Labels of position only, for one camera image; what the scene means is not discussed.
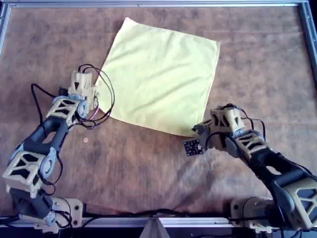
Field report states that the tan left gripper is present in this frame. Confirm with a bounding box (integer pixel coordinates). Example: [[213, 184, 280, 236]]
[[68, 71, 101, 111]]

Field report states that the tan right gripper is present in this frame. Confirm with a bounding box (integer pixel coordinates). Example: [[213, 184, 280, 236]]
[[191, 104, 245, 151]]

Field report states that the yellow microfibre cloth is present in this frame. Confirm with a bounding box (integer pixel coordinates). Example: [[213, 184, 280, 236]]
[[95, 16, 221, 137]]

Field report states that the brown felt table cover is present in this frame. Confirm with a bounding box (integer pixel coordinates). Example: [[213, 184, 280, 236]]
[[0, 6, 310, 219]]

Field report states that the right wrist camera circuit board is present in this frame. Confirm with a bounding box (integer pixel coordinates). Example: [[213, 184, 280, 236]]
[[183, 120, 211, 157]]

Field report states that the black left gripper motor cable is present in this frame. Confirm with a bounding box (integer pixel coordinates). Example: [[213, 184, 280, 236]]
[[74, 63, 116, 130]]

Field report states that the black left wrist camera cable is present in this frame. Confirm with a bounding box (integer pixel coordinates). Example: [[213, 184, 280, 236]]
[[31, 83, 62, 129]]

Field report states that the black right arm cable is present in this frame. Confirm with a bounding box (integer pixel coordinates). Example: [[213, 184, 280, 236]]
[[217, 103, 267, 144]]

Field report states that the aluminium frame rail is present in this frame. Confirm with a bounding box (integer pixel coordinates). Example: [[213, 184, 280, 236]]
[[0, 215, 317, 229], [297, 2, 317, 67], [0, 4, 12, 54], [0, 0, 310, 8]]

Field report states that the black cable along frame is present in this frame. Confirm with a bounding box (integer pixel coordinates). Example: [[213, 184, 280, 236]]
[[81, 208, 233, 228]]

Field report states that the tan camera mount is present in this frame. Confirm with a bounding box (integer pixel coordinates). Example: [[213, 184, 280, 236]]
[[140, 216, 170, 238]]

